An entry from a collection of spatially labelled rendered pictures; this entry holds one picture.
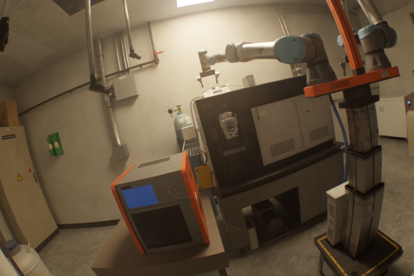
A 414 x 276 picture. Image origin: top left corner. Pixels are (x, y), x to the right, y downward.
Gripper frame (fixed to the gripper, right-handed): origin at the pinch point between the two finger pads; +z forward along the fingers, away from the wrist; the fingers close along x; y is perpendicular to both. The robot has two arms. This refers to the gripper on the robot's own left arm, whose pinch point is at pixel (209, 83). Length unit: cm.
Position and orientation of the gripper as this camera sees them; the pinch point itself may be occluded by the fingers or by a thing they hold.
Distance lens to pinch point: 166.7
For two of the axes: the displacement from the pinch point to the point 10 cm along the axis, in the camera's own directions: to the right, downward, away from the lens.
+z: 2.0, 7.5, 6.3
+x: 9.7, -2.6, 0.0
